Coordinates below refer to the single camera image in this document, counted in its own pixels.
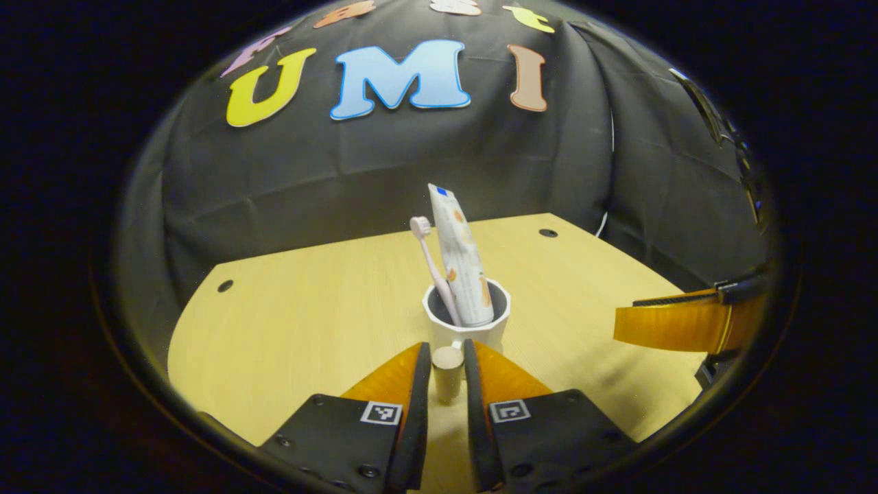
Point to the pink toothbrush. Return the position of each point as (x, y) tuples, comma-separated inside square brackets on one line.
[(420, 226)]

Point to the light wooden desktop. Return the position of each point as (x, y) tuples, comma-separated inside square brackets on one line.
[(274, 329)]

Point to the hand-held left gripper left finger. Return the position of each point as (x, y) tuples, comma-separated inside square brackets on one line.
[(417, 425)]

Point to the white toothpaste tube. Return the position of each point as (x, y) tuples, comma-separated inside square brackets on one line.
[(459, 254)]

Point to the black backdrop cloth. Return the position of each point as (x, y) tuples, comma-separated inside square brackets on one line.
[(343, 178)]

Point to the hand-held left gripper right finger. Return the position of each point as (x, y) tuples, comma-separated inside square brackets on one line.
[(475, 425)]

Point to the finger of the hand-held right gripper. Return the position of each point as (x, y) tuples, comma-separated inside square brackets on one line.
[(741, 291)]

